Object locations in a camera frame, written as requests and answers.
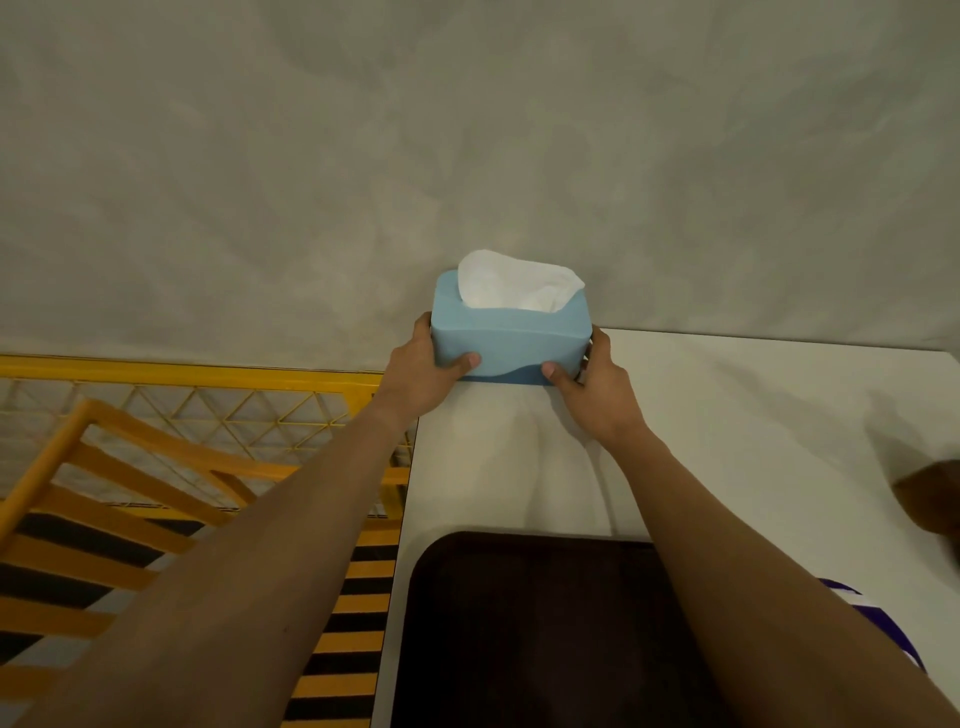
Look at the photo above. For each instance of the round purple sticker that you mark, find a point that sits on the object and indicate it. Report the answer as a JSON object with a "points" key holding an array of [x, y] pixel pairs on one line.
{"points": [[885, 622]]}

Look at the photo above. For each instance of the yellow slatted chair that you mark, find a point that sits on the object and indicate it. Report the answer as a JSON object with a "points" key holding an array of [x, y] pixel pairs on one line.
{"points": [[67, 562]]}

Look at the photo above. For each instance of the dark brown plastic tray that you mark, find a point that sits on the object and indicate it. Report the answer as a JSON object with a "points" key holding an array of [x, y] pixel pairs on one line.
{"points": [[540, 637]]}

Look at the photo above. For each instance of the white tissue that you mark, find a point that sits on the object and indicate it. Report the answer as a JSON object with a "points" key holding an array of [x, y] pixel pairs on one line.
{"points": [[510, 281]]}

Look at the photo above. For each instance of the light blue tissue box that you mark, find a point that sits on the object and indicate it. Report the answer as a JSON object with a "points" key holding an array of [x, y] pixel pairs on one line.
{"points": [[510, 341]]}

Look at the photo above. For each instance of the person's right hand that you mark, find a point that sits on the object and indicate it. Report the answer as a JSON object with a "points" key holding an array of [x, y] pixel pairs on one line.
{"points": [[604, 397]]}

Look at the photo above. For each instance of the person's left hand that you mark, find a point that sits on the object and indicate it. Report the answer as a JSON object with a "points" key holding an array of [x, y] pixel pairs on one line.
{"points": [[412, 379]]}

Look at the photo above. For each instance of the person's left forearm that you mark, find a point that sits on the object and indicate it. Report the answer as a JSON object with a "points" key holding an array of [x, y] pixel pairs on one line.
{"points": [[240, 585]]}

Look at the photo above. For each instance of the person's right forearm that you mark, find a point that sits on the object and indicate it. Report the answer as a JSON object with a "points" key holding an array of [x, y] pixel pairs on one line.
{"points": [[750, 600]]}

